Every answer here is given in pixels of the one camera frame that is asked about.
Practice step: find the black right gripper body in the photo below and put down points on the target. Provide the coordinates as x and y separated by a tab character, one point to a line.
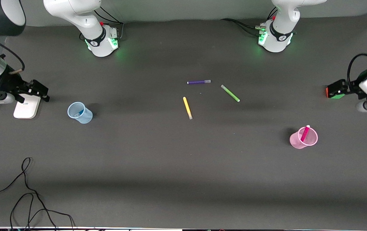
7	82

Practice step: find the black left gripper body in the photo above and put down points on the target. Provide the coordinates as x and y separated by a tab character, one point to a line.
353	88

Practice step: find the blue marker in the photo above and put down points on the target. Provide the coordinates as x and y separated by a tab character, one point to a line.
80	113

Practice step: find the pink marker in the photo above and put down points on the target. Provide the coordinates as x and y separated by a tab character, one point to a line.
305	133

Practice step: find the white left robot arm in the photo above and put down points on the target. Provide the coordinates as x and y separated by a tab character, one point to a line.
279	19

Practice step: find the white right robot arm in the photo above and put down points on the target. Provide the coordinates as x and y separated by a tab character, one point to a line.
84	16

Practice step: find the multicoloured puzzle cube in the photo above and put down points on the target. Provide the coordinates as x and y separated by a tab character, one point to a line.
337	96

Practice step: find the white rectangular block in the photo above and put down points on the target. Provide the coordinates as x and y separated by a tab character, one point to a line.
26	109

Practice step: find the translucent blue plastic cup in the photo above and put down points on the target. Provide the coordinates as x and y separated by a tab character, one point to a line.
85	118

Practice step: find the translucent pink plastic cup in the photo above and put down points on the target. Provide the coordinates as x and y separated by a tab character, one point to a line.
297	141

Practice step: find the green marker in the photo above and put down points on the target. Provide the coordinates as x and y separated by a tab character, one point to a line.
230	93

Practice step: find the purple marker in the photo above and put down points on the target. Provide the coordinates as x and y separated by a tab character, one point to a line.
197	82

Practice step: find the yellow marker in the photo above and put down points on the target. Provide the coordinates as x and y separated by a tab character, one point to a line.
187	108

